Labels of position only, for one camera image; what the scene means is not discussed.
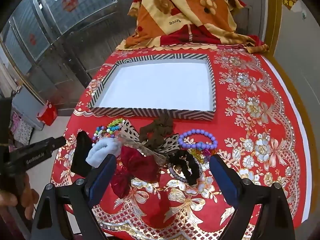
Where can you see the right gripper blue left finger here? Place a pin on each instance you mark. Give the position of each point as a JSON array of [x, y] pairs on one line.
[[98, 180]]

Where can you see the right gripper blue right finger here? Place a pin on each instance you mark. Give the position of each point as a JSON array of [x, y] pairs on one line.
[[227, 180]]

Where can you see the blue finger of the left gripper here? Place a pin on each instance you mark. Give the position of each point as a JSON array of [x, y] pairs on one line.
[[38, 152]]

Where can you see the white fluffy headband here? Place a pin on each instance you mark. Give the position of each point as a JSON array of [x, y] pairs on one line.
[[102, 149]]

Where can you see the black scrunchie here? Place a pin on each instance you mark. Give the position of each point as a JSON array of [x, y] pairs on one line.
[[188, 165]]

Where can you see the dark red satin bow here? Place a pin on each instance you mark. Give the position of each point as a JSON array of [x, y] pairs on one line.
[[134, 165]]

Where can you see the black knit headband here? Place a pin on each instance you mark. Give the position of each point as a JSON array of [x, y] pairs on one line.
[[79, 165]]

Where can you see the brown scrunchie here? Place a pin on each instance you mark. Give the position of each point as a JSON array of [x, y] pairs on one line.
[[158, 136]]

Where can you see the person's left hand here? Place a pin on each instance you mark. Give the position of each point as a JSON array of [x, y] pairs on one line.
[[28, 198]]

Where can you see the red gift bag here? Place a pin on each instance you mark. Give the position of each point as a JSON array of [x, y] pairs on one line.
[[47, 114]]

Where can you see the striped white shallow tray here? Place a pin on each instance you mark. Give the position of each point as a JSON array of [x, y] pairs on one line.
[[181, 86]]

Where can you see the red window decoration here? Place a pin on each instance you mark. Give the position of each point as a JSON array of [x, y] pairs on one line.
[[69, 5]]

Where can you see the orange red floral blanket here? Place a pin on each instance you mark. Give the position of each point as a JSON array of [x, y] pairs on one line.
[[162, 23]]

